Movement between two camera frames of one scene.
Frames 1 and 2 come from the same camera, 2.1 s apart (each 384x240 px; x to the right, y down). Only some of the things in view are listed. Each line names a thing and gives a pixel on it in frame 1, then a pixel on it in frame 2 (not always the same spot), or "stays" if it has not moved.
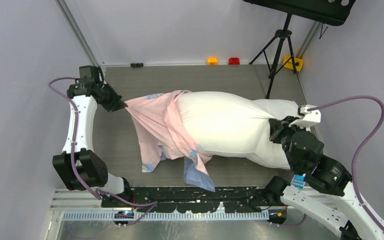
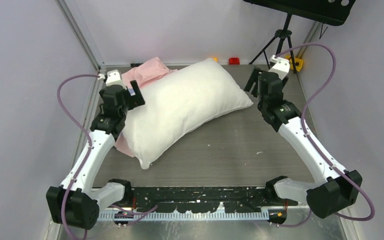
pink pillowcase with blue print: x=160 y=131 to x=144 y=72
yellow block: x=298 y=63 stays
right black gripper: x=278 y=126 to x=253 y=78
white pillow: x=230 y=124 to x=177 y=104
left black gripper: x=115 y=103 to x=135 y=100
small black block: x=136 y=65 stays
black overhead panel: x=335 y=12 stays
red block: x=234 y=61 stays
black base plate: x=170 y=199 stays
